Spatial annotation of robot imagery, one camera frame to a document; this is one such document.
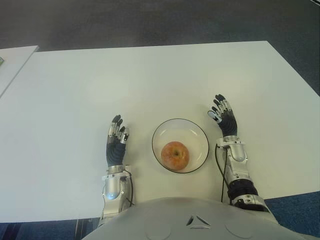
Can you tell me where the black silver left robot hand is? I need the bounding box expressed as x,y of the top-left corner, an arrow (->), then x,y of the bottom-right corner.
105,114 -> 130,167

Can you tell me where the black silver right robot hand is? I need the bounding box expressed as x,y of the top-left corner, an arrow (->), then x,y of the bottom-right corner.
206,93 -> 239,138

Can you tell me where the red yellow apple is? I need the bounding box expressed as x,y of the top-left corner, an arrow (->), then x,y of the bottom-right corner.
160,141 -> 190,171

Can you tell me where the white plate with black rim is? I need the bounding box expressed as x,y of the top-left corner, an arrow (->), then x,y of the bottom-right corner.
151,118 -> 210,174

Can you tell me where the grey robot torso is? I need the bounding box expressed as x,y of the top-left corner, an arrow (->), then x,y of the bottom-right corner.
82,196 -> 305,240

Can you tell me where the white side table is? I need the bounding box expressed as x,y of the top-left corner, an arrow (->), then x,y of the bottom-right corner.
0,45 -> 40,98

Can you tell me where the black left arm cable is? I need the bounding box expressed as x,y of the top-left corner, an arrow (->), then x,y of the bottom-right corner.
124,171 -> 136,207

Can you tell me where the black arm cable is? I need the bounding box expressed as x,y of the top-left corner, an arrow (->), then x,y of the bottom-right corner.
124,171 -> 136,207
214,143 -> 232,203

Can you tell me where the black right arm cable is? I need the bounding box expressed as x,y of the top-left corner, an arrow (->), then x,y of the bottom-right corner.
214,143 -> 232,203

